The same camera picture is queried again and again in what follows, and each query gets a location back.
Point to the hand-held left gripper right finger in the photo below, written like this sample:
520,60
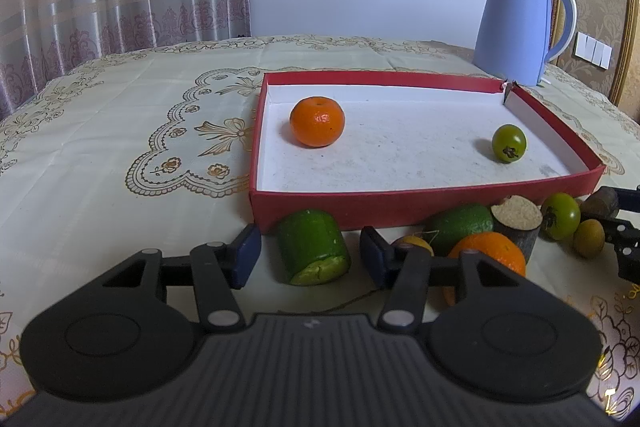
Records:
372,254

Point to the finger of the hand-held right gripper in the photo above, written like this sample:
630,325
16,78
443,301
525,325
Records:
630,192
629,252

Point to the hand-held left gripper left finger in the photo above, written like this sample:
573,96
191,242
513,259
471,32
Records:
247,254

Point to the dark sugarcane piece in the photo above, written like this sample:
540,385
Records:
600,202

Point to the yellow longan with twig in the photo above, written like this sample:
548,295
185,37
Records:
420,243

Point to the red shallow cardboard box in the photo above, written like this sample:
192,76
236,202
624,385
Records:
380,205

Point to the cucumber piece with broken end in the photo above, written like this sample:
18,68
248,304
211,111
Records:
310,244

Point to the green round fruit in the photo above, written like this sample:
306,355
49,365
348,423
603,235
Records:
509,142
561,217

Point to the short green cucumber piece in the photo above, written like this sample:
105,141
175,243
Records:
460,222

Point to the sugarcane piece with pale cut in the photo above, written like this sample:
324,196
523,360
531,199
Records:
520,232

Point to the orange mandarin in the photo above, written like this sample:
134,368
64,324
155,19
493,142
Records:
492,248
317,122

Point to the cream embroidered tablecloth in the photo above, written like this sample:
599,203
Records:
125,107

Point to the light blue electric kettle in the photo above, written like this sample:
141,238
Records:
510,32

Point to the white wall switch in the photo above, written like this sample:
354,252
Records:
594,50

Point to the gold ornate frame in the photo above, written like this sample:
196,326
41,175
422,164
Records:
624,32

